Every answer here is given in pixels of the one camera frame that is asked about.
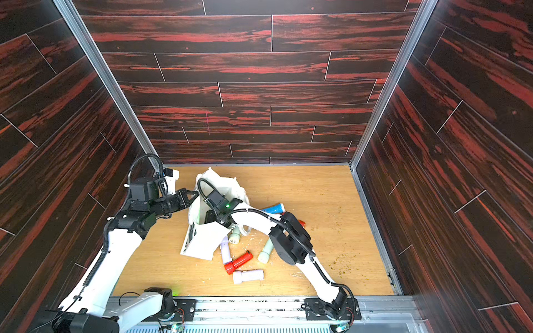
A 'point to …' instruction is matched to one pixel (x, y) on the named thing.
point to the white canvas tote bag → (202, 238)
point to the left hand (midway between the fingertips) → (200, 193)
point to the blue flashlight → (278, 208)
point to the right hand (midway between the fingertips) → (213, 221)
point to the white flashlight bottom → (254, 275)
